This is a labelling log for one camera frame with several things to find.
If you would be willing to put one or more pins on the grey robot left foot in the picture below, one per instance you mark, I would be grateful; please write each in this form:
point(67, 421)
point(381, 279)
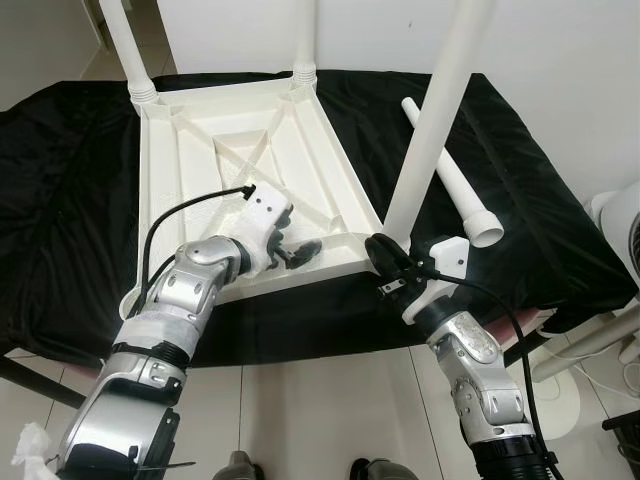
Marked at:
point(238, 468)

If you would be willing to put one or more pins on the white plastic table leg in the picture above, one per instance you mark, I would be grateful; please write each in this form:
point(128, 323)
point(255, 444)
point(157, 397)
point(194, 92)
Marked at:
point(305, 40)
point(125, 45)
point(440, 100)
point(480, 215)

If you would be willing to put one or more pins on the white pedestal fan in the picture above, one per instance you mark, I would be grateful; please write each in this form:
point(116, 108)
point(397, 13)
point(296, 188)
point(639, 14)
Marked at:
point(620, 240)

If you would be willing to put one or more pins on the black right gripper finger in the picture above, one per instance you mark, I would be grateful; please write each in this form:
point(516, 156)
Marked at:
point(388, 254)

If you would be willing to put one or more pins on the grey robot foot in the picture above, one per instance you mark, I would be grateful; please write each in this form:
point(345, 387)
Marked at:
point(385, 470)
point(238, 468)

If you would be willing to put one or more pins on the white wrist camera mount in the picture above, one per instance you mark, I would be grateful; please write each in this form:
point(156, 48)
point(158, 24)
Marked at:
point(450, 258)
point(265, 210)

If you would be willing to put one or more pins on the grey robot right foot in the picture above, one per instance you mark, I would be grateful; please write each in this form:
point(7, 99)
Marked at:
point(385, 470)

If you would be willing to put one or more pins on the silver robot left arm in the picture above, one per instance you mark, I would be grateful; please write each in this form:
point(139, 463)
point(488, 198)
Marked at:
point(170, 300)

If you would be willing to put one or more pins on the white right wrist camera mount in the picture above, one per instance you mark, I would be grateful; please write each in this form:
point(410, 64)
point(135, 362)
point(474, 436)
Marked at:
point(450, 258)

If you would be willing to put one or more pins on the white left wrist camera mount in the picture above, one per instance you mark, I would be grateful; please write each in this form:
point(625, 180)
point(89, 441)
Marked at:
point(265, 210)

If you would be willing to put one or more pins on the white plastic table top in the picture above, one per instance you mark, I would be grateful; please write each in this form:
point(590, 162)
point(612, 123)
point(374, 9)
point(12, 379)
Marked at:
point(200, 170)

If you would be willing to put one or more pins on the black cloth table cover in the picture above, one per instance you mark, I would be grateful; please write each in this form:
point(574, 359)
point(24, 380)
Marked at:
point(560, 200)

